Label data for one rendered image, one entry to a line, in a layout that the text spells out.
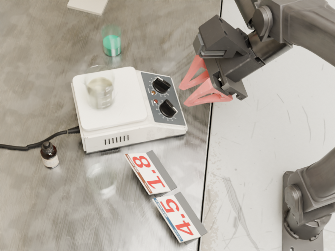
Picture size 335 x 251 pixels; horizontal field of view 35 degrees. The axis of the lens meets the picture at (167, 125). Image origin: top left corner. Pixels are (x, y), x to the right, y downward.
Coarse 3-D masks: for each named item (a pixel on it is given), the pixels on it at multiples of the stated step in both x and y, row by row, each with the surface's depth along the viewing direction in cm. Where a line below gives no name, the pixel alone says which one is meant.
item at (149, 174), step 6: (132, 156) 97; (138, 156) 98; (144, 156) 99; (138, 162) 96; (144, 162) 98; (138, 168) 95; (144, 168) 96; (150, 168) 97; (144, 174) 95; (150, 174) 96; (156, 174) 97; (150, 180) 95; (156, 180) 96; (150, 186) 93; (156, 186) 95; (162, 186) 96
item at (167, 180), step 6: (150, 150) 101; (126, 156) 95; (150, 156) 100; (156, 156) 100; (150, 162) 99; (156, 162) 99; (132, 168) 98; (156, 168) 99; (162, 168) 99; (162, 174) 98; (168, 174) 98; (162, 180) 97; (168, 180) 98; (144, 186) 93; (168, 186) 97; (174, 186) 97; (156, 192) 93; (162, 192) 95
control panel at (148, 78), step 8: (144, 80) 102; (152, 80) 103; (168, 80) 106; (152, 88) 101; (152, 96) 100; (160, 96) 101; (168, 96) 103; (176, 96) 104; (152, 104) 99; (160, 104) 100; (176, 104) 103; (152, 112) 98; (160, 112) 99; (160, 120) 98; (168, 120) 99; (176, 120) 100
